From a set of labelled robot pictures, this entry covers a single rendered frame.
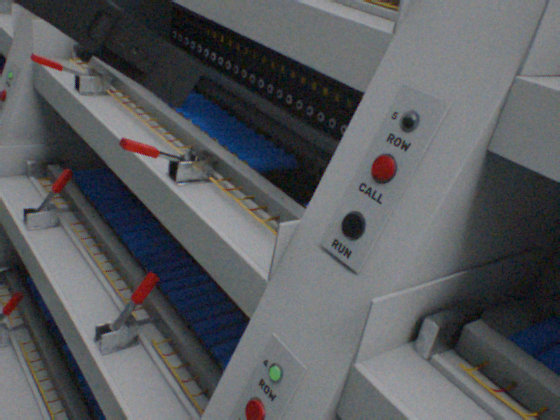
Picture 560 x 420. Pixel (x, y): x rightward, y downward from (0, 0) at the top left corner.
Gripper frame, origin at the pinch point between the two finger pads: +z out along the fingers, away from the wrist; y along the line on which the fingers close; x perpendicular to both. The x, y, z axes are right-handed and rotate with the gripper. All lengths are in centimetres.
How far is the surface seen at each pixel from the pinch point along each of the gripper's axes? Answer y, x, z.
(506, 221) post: -16.1, -4.5, 21.9
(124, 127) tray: 25.5, 7.9, 17.0
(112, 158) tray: 23.9, 11.5, 16.9
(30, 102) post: 54, 15, 18
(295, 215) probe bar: -1.9, 4.0, 19.0
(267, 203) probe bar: 2.0, 4.8, 19.4
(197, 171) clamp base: 10.3, 6.3, 17.3
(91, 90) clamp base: 37.0, 7.2, 17.1
